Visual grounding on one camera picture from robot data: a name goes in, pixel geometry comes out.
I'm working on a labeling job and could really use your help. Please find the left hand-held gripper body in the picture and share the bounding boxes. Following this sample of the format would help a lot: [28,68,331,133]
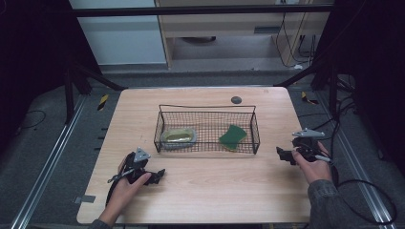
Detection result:
[122,146,152,186]

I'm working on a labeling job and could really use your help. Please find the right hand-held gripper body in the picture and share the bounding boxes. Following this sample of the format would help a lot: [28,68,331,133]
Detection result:
[291,127,327,162]

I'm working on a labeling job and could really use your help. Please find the clear dish with yellow soap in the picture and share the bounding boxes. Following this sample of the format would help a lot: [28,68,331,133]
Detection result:
[160,127,198,151]

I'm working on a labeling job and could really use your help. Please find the green scouring pad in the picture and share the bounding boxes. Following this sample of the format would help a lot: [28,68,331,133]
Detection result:
[218,124,248,151]

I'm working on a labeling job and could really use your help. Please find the black wire basket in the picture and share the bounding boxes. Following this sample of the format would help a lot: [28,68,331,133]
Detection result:
[153,104,261,156]

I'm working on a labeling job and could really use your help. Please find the person's right hand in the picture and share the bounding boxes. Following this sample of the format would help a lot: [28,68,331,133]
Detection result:
[290,141,334,186]

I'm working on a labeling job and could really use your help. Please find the person's left hand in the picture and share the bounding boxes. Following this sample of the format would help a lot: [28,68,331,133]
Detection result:
[99,155,153,220]

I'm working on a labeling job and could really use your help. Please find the yellow black hazard tape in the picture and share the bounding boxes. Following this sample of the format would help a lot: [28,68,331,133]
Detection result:
[300,91,320,106]
[96,93,110,112]

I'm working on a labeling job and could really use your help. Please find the black metal stand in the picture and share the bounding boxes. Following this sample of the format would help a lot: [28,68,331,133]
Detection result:
[62,58,129,126]
[274,56,339,119]

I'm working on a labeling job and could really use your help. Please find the grey tape strip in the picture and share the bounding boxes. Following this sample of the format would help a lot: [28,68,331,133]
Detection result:
[74,195,96,205]

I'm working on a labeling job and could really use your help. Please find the black curtain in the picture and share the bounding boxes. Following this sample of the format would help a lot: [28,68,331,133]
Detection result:
[312,0,405,177]
[0,0,103,156]

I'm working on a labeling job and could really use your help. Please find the white cabinet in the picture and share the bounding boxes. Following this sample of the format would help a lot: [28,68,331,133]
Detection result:
[68,0,168,67]

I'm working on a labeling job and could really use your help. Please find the light wooden desk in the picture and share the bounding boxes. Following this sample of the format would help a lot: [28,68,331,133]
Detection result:
[154,0,336,69]

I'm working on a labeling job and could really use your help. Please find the black horizontal bar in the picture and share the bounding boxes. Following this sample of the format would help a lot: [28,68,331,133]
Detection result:
[67,4,336,18]

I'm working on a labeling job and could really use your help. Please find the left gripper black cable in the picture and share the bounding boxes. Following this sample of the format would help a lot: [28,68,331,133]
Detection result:
[105,167,137,206]

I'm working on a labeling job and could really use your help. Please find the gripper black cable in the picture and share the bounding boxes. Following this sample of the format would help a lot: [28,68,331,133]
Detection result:
[314,154,398,226]
[105,167,137,206]

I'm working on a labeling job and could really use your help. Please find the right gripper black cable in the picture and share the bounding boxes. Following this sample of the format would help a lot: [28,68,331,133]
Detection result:
[314,154,398,226]

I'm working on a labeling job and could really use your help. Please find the bundle of black floor cables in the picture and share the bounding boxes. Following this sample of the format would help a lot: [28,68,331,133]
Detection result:
[298,74,359,136]

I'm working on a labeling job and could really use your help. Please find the aluminium floor rail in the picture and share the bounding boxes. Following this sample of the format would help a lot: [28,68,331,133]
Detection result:
[10,94,88,229]
[318,91,398,229]

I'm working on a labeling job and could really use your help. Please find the black floor cable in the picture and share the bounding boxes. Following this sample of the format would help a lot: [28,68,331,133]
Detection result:
[18,109,48,131]

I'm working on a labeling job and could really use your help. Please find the black cables under desk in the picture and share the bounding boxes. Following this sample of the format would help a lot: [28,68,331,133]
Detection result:
[274,11,317,71]

